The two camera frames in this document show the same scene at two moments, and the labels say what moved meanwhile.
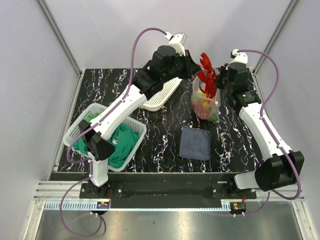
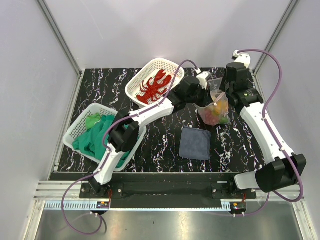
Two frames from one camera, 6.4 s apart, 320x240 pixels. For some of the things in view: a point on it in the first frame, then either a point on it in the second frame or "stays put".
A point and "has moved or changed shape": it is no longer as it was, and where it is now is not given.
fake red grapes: [201, 111] → [210, 118]
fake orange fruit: [205, 103] has moved or changed shape
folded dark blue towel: [195, 143] stays put
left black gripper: [191, 67] → [206, 99]
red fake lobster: [208, 75] has moved or changed shape
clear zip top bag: [206, 109] has moved or changed shape
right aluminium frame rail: [288, 12] stays put
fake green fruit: [213, 118] → [224, 120]
